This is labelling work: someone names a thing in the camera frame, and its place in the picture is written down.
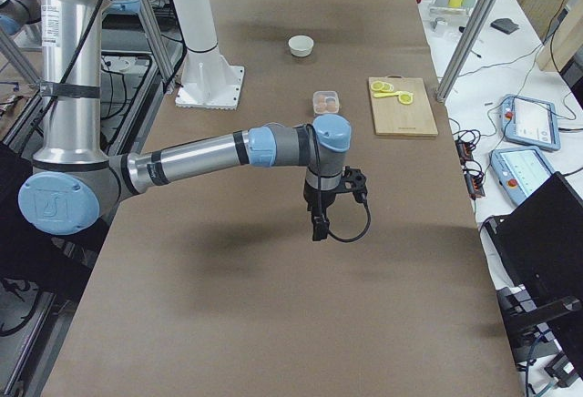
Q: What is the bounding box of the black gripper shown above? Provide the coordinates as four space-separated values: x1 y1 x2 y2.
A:
303 185 338 241

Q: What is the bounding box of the clear plastic egg box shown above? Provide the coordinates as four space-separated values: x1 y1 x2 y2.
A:
312 91 340 116

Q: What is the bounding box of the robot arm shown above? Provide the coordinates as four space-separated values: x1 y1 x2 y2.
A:
1 0 41 36
17 0 361 241

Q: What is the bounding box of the wooden cutting board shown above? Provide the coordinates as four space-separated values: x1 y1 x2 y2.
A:
368 76 438 137

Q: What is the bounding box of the yellow plastic knife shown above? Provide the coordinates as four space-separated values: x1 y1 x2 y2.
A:
373 91 402 98

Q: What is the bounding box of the lemon slice upper left pair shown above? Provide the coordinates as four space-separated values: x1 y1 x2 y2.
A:
370 80 385 92

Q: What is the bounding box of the lemon slice pair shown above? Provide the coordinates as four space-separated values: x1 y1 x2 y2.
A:
370 80 385 92
382 82 394 92

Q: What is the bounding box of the lemon slice top right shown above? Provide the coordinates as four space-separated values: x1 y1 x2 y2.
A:
397 91 414 105

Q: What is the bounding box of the lemon slice lower left pair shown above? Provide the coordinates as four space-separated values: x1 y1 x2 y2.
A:
382 82 394 92

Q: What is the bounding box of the white bowl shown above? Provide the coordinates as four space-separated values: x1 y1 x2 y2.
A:
288 35 314 57

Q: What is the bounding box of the blue teach pendant near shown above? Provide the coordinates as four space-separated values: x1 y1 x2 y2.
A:
490 146 555 206

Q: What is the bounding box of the blue teach pendant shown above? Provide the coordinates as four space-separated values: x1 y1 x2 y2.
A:
490 146 555 206
500 95 561 151

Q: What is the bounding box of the black monitor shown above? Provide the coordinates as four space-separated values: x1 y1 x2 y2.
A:
485 172 582 374

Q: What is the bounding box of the blue teach pendant far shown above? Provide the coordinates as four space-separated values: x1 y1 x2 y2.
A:
500 95 561 151

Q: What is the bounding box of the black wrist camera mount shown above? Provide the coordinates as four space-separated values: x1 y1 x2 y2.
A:
339 166 368 204

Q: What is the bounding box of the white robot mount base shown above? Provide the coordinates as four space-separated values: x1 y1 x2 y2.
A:
173 0 245 110

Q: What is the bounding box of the aluminium frame post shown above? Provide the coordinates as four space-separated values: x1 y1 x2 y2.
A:
435 0 496 103

